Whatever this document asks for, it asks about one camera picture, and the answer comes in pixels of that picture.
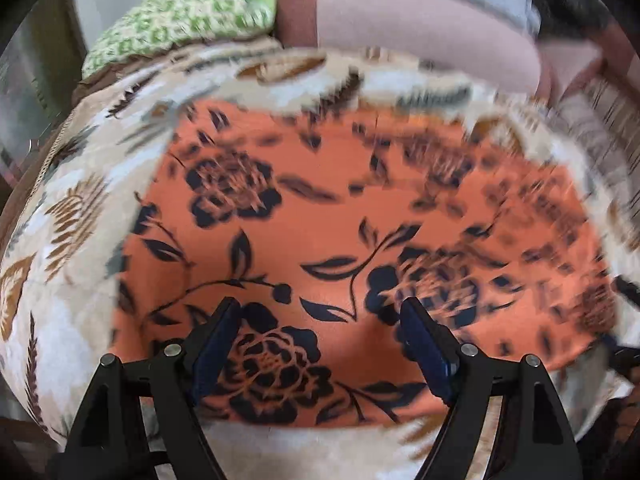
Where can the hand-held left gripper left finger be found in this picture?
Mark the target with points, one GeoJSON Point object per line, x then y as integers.
{"type": "Point", "coordinates": [215, 355]}

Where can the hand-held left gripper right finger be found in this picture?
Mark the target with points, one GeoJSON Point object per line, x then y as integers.
{"type": "Point", "coordinates": [425, 355]}

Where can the orange floral shirt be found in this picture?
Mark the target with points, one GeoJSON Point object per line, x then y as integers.
{"type": "Point", "coordinates": [310, 220]}

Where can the beige leaf-print blanket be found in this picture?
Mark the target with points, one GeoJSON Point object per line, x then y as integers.
{"type": "Point", "coordinates": [65, 260]}

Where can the large striped cushion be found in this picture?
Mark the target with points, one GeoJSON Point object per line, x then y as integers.
{"type": "Point", "coordinates": [605, 125]}

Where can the wooden door with glass panel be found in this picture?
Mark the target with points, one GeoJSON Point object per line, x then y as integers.
{"type": "Point", "coordinates": [30, 85]}

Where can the green patterned pillow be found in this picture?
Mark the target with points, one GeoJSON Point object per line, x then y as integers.
{"type": "Point", "coordinates": [190, 5]}

